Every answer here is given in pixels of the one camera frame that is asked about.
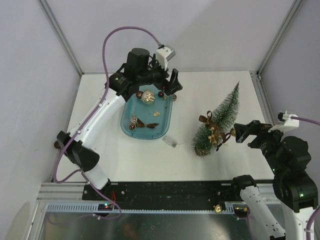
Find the small dark red bauble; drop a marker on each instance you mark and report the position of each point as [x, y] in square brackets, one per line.
[161, 94]

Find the gold glitter bauble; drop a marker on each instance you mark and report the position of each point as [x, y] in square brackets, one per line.
[218, 209]

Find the silver ribbed bauble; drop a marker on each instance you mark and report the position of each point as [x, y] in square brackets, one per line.
[148, 97]

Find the small green christmas tree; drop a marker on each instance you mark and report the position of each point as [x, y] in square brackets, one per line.
[224, 115]

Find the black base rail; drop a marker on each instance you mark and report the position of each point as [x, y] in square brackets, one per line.
[171, 193]

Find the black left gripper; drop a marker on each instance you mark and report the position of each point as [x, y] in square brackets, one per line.
[171, 87]

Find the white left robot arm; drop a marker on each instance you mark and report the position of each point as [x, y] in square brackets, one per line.
[140, 69]

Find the clear battery box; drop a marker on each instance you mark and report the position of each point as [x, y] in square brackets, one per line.
[169, 141]

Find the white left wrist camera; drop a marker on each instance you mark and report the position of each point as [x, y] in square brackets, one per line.
[163, 55]

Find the gold glitter berry sprig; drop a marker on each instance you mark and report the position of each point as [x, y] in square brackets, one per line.
[214, 135]

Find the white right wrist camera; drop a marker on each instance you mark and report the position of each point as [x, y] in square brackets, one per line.
[285, 122]

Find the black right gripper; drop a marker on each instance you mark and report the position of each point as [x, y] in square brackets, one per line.
[254, 127]

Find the grey slotted cable duct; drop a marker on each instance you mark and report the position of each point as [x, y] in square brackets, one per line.
[103, 207]

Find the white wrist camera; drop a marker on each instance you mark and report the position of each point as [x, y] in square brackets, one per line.
[285, 122]
[163, 55]

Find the dark brown bauble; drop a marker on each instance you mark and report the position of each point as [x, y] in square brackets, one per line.
[57, 145]
[139, 94]

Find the teal plastic tray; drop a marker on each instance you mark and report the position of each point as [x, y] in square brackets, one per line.
[145, 113]

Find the gold ribbed small bauble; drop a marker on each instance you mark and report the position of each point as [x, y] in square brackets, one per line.
[233, 132]

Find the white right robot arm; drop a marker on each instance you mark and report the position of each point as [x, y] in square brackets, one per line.
[287, 158]

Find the brown ribbon bow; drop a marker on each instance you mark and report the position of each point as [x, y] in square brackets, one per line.
[140, 124]
[207, 120]

